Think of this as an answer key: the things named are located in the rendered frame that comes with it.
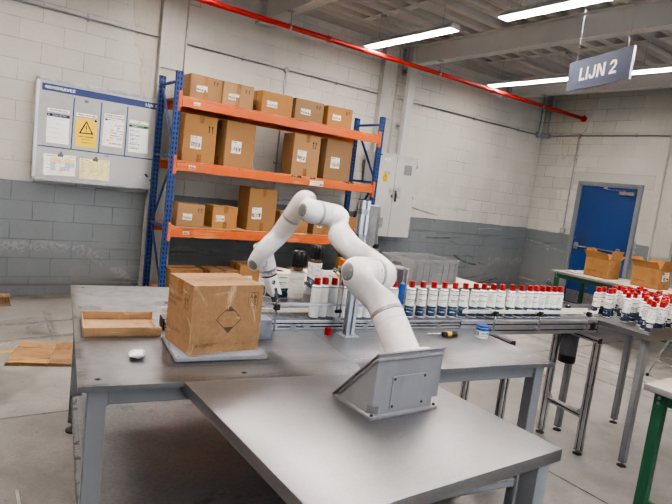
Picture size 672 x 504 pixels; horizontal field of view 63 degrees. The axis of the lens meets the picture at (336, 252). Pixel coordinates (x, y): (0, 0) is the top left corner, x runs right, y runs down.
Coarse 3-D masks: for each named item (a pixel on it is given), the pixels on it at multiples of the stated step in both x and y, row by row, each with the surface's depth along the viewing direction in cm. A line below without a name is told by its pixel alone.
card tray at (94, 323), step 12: (84, 312) 242; (96, 312) 244; (108, 312) 246; (120, 312) 248; (132, 312) 251; (144, 312) 253; (84, 324) 234; (96, 324) 237; (108, 324) 239; (120, 324) 241; (132, 324) 243; (144, 324) 245; (84, 336) 219; (96, 336) 221; (108, 336) 223; (120, 336) 225; (132, 336) 227; (144, 336) 229
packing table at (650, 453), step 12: (648, 384) 268; (660, 384) 271; (660, 396) 267; (660, 408) 267; (660, 420) 267; (648, 432) 271; (660, 432) 269; (648, 444) 271; (648, 456) 270; (648, 468) 270; (648, 480) 270; (636, 492) 274; (648, 492) 273
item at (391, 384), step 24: (384, 360) 172; (408, 360) 179; (432, 360) 186; (360, 384) 179; (384, 384) 175; (408, 384) 181; (432, 384) 188; (360, 408) 178; (384, 408) 177; (408, 408) 183; (432, 408) 189
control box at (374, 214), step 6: (372, 210) 264; (378, 210) 265; (372, 216) 264; (378, 216) 271; (372, 222) 264; (378, 222) 277; (372, 228) 265; (366, 234) 265; (372, 234) 265; (366, 240) 266; (372, 240) 265
